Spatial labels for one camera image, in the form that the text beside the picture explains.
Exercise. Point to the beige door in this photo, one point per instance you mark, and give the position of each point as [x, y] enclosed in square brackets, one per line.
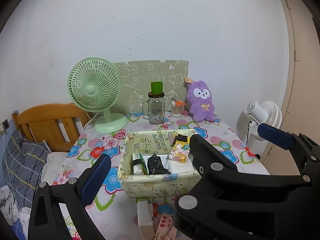
[295, 67]

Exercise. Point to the floral tablecloth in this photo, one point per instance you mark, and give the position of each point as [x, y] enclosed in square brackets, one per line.
[113, 211]

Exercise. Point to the yellow cartoon snack packet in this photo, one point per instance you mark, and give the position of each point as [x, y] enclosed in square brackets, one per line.
[180, 149]

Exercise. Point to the green desk fan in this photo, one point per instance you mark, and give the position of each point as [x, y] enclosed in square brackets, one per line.
[94, 85]

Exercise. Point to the pink tissue pack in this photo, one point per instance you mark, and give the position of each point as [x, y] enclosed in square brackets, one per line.
[166, 229]

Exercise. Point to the black plastic bag roll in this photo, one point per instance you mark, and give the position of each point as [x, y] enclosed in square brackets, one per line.
[155, 166]

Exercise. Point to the green white small box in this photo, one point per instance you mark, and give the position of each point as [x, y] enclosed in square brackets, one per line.
[138, 165]

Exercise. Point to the grey plaid pillow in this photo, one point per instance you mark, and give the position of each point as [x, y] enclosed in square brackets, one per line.
[22, 164]

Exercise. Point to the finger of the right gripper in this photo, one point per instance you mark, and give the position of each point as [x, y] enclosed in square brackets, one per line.
[276, 136]

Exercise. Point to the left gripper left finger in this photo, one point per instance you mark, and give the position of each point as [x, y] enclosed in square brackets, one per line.
[46, 219]

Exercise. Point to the yellow cartoon fabric storage box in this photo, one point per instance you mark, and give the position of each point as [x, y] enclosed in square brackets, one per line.
[182, 177]

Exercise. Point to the wooden headboard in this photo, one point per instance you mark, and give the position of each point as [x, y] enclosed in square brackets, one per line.
[53, 123]

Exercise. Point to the green plastic cup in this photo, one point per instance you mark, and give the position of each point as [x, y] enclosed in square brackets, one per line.
[156, 87]

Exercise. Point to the cotton swab jar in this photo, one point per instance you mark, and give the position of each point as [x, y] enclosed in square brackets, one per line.
[177, 107]

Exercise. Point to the glass mason jar mug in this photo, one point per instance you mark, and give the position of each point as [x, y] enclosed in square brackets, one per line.
[154, 108]

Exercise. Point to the purple plush bunny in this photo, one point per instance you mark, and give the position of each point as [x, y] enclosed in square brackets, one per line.
[200, 101]

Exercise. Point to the white standing fan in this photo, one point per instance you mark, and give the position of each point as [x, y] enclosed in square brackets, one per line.
[265, 112]

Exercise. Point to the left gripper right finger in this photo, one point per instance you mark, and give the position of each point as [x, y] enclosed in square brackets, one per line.
[228, 204]

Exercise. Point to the wall power socket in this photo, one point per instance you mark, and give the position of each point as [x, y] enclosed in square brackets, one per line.
[5, 125]

